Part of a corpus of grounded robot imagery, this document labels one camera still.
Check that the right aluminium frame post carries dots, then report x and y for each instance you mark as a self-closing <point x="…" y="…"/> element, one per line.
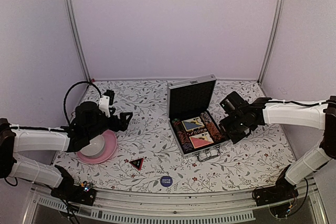
<point x="271" y="41"/>

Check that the black triangle button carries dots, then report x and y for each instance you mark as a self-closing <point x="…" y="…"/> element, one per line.
<point x="137" y="163"/>

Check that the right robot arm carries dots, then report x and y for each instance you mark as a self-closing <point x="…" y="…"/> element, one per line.
<point x="314" y="115"/>

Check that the white bowl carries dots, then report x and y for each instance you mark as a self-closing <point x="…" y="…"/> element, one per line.
<point x="95" y="148"/>

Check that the front aluminium rail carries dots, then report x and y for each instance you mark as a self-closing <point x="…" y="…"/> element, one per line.
<point x="114" y="206"/>

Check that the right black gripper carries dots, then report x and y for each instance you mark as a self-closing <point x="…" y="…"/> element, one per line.
<point x="223" y="126"/>

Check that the chip row in case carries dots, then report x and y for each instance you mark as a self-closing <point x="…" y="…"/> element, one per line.
<point x="182" y="136"/>

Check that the aluminium frame post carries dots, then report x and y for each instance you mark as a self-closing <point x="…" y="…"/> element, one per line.
<point x="76" y="38"/>
<point x="271" y="41"/>

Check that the aluminium poker case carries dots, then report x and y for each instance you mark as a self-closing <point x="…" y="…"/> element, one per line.
<point x="187" y="99"/>

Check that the white dealer button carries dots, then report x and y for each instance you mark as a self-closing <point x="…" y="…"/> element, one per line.
<point x="150" y="173"/>

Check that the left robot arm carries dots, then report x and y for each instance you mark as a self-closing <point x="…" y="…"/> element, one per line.
<point x="90" y="121"/>

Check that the blue small blind button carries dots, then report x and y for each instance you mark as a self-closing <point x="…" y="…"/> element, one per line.
<point x="166" y="181"/>

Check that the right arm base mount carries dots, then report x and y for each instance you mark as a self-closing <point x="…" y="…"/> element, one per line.
<point x="282" y="190"/>

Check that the left aluminium frame post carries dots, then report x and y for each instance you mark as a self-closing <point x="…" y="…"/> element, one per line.
<point x="76" y="38"/>

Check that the red card deck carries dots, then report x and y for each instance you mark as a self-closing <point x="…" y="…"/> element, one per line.
<point x="201" y="140"/>

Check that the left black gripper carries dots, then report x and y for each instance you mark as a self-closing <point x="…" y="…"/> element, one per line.
<point x="123" y="124"/>

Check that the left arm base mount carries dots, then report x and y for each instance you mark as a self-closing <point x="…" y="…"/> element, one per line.
<point x="83" y="194"/>

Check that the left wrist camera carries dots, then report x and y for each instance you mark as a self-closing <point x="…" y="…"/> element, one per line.
<point x="105" y="103"/>

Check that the blue peach chip stack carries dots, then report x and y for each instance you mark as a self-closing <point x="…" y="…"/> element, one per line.
<point x="206" y="118"/>

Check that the orange black chip roll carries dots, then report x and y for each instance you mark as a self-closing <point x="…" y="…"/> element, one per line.
<point x="214" y="132"/>

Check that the pink plate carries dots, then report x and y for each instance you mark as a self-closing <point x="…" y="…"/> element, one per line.
<point x="110" y="148"/>

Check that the red dice row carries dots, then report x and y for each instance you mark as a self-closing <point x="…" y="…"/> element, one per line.
<point x="196" y="132"/>

